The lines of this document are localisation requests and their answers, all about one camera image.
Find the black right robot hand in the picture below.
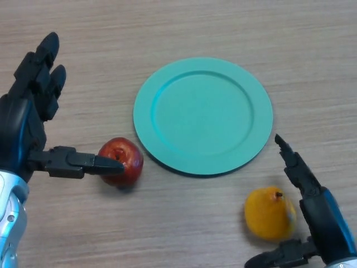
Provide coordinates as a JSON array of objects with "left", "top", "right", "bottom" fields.
[{"left": 244, "top": 133, "right": 356, "bottom": 268}]

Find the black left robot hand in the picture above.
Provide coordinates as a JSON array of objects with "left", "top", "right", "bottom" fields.
[{"left": 0, "top": 32, "right": 126, "bottom": 184}]

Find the yellow pear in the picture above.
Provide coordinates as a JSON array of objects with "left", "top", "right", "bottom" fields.
[{"left": 244, "top": 186, "right": 297, "bottom": 241}]

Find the green round plate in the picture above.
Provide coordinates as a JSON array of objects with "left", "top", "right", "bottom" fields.
[{"left": 133, "top": 57, "right": 273, "bottom": 179}]

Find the red apple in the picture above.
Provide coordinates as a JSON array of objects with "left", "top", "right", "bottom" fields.
[{"left": 97, "top": 137, "right": 144, "bottom": 188}]

